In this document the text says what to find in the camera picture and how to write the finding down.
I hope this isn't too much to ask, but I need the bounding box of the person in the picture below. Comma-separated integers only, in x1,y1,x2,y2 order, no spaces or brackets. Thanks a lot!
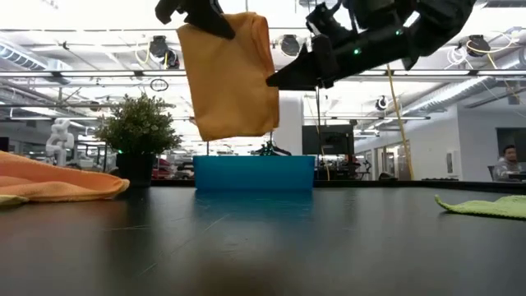
491,144,526,183

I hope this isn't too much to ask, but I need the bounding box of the black screen panel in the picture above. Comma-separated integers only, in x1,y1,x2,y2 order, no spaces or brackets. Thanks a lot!
302,124,355,156

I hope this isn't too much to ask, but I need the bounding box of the yellow cable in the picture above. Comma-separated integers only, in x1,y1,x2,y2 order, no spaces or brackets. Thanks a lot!
385,63,415,181

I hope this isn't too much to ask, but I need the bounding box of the yellow microfiber towel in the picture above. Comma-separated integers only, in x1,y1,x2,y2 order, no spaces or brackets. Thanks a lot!
0,194,30,208

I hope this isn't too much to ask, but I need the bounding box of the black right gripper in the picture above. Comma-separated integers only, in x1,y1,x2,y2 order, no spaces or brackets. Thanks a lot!
265,24,412,91

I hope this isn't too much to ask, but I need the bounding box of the white wall box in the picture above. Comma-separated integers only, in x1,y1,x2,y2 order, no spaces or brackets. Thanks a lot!
445,150,462,176

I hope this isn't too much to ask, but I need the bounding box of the blue plastic bin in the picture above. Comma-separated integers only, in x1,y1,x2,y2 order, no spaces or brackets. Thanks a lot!
191,155,316,191

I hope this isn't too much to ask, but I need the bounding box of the small potted green plant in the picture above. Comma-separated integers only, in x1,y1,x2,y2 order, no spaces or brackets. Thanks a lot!
95,93,182,188

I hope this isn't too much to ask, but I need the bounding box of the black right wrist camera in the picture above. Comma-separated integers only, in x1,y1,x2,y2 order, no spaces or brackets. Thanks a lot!
306,2,353,40

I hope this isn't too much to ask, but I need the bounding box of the green microfiber towel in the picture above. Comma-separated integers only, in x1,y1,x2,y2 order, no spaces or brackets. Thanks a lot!
434,194,526,220

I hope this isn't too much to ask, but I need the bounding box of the white round pillar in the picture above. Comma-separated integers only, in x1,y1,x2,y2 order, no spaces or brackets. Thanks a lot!
279,96,305,156

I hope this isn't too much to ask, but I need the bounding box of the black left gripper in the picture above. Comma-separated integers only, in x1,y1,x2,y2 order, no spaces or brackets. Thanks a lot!
155,0,236,41

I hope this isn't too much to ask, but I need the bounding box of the orange microfiber towel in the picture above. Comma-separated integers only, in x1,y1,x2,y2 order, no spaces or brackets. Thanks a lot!
176,12,280,142
0,150,131,203

